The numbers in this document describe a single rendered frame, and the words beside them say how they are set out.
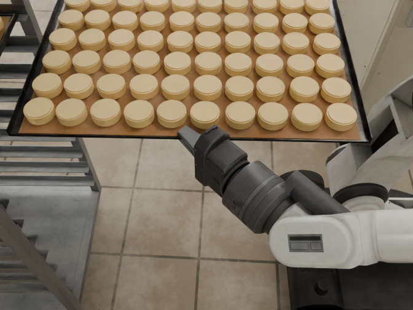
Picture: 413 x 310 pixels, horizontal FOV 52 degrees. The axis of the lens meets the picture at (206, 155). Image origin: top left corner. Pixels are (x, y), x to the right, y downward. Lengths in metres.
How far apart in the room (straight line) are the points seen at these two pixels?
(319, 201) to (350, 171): 0.55
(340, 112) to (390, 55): 0.91
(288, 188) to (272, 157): 1.33
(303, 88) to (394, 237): 0.32
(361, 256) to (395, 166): 0.56
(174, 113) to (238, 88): 0.12
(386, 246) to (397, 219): 0.04
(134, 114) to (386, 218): 0.41
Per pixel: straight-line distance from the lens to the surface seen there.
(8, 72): 1.26
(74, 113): 0.74
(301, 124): 0.72
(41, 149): 1.52
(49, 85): 0.80
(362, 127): 0.76
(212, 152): 0.63
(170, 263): 1.68
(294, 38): 0.87
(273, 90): 0.76
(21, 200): 1.76
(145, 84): 0.76
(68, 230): 1.64
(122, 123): 0.74
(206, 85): 0.75
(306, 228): 0.56
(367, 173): 1.11
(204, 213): 1.76
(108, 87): 0.77
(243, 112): 0.71
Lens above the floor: 1.56
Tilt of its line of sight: 54 degrees down
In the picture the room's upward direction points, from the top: straight up
